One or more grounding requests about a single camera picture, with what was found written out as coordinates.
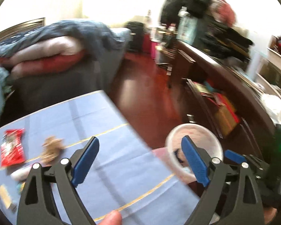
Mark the blue duvet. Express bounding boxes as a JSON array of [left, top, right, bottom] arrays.
[[0, 20, 132, 61]]

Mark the white storage rack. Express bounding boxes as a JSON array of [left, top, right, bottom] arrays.
[[256, 35, 281, 94]]

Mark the red storage box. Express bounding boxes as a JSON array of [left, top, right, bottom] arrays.
[[142, 34, 151, 54]]

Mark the red snack wrapper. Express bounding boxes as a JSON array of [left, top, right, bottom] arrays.
[[0, 128, 26, 167]]

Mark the black hanging garment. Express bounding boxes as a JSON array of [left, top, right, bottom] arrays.
[[187, 0, 213, 19]]

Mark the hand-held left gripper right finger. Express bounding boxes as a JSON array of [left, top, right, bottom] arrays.
[[181, 136, 265, 225]]

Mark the pink folded quilt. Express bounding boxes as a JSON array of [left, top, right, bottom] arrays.
[[10, 37, 85, 75]]

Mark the teal bag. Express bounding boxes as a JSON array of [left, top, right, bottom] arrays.
[[177, 14, 198, 45]]

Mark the blue striped tablecloth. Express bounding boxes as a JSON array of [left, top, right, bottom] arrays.
[[0, 90, 200, 225]]

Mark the black hanging coat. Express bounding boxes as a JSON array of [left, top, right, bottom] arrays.
[[160, 0, 190, 26]]

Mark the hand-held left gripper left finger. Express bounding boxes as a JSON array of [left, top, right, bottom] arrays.
[[16, 136, 100, 225]]

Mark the person's right hand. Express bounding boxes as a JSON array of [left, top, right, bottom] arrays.
[[263, 207, 279, 225]]

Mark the yellow box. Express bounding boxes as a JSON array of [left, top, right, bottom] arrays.
[[214, 103, 240, 136]]

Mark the stack of folded dark clothes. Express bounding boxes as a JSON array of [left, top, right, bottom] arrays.
[[201, 21, 254, 61]]

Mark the black suitcase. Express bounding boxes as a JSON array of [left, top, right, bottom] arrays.
[[125, 22, 144, 53]]

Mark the red folded quilt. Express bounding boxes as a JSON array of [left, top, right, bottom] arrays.
[[0, 52, 86, 74]]

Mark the dark wooden dresser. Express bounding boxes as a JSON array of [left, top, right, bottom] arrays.
[[170, 40, 279, 150]]

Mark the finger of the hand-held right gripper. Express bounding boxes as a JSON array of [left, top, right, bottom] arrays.
[[224, 149, 258, 169]]

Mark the bed with grey sheet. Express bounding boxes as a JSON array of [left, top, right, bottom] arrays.
[[13, 28, 132, 113]]

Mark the small white tub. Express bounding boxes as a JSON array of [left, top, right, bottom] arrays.
[[10, 167, 32, 181]]

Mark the person's left hand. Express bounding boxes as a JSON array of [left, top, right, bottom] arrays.
[[94, 210, 123, 225]]

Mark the white plastic bag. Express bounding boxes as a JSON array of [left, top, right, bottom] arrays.
[[261, 94, 281, 127]]

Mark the dark wooden headboard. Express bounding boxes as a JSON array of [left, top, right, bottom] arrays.
[[0, 17, 46, 45]]

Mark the beige packet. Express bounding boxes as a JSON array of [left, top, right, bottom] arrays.
[[0, 185, 13, 209]]

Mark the red cloth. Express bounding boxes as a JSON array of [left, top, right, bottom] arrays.
[[201, 0, 237, 26]]

